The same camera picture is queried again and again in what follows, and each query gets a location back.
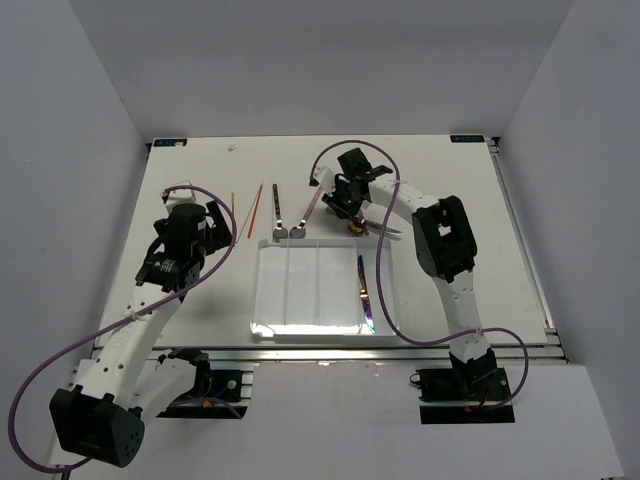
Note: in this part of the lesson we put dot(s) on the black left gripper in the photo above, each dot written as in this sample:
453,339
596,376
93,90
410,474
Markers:
218,235

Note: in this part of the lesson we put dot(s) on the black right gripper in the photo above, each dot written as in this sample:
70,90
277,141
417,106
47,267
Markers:
335,205

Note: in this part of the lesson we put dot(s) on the ornate silver knife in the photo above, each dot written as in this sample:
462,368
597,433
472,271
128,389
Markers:
379,228

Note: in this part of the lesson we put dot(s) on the rainbow iridescent knife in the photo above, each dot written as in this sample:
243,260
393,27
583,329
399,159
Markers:
364,295

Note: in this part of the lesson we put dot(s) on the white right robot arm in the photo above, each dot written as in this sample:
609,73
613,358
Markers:
444,243

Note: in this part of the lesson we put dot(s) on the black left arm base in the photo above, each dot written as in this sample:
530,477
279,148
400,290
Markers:
218,392

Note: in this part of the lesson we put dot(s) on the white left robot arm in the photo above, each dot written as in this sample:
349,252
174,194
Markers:
104,416

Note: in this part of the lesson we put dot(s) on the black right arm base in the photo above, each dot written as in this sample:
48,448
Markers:
448,397

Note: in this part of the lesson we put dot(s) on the rainbow iridescent spoon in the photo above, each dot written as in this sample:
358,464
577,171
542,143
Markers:
357,228

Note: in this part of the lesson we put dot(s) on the orange chopstick right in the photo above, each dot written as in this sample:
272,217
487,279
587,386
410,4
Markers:
255,211

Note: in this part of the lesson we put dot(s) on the blue label sticker left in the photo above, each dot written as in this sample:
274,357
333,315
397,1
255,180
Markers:
169,142

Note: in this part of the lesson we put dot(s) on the blue label sticker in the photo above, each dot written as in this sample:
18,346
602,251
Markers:
463,138
169,142

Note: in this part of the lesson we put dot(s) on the white divided cutlery tray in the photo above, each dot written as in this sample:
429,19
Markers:
307,291

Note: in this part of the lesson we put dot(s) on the blue label sticker right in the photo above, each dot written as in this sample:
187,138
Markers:
463,138

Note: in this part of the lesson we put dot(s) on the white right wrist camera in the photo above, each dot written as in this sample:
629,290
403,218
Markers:
323,178

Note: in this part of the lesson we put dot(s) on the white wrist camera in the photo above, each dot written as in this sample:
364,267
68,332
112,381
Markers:
323,178
183,195

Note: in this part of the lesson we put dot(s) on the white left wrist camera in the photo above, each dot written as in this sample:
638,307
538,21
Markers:
183,195

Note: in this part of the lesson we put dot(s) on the pink handled spoon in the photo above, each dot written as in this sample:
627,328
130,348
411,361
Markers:
299,230

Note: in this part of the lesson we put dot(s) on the black handled spoon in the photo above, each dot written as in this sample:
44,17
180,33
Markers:
279,232

